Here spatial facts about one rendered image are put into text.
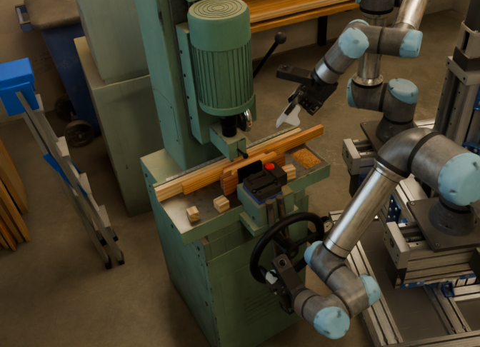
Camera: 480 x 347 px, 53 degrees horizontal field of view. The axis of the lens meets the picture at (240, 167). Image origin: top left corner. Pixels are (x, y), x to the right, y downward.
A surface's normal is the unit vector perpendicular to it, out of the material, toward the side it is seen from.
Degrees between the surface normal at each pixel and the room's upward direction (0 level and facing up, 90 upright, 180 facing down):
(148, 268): 0
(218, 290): 90
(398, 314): 0
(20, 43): 90
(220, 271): 90
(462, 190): 85
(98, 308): 0
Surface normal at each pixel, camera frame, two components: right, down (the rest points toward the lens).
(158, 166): -0.06, -0.77
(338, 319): 0.38, 0.11
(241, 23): 0.76, 0.38
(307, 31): 0.39, 0.57
